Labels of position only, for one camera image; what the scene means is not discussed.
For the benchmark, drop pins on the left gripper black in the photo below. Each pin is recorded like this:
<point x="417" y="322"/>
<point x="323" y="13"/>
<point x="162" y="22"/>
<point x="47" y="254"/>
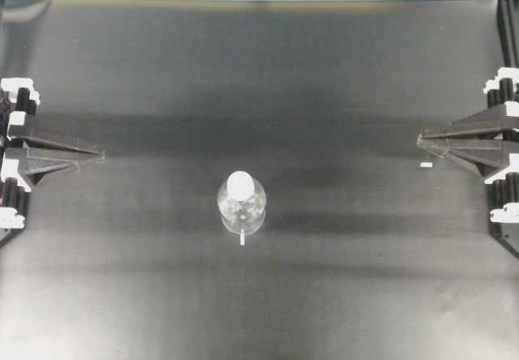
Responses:
<point x="23" y="169"/>

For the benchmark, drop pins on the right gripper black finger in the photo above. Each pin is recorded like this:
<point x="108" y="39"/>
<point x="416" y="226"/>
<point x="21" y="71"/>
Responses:
<point x="494" y="120"/>
<point x="491" y="159"/>

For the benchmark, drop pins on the white bottle cap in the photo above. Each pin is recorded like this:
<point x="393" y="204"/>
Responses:
<point x="240" y="185"/>

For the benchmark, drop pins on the clear plastic bottle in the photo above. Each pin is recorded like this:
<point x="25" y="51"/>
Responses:
<point x="242" y="217"/>

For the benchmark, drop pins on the right robot base black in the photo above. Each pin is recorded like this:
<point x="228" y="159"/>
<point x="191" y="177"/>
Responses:
<point x="507" y="236"/>

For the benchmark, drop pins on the black frame post right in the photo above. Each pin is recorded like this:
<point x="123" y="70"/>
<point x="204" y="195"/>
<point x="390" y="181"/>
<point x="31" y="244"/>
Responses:
<point x="507" y="20"/>

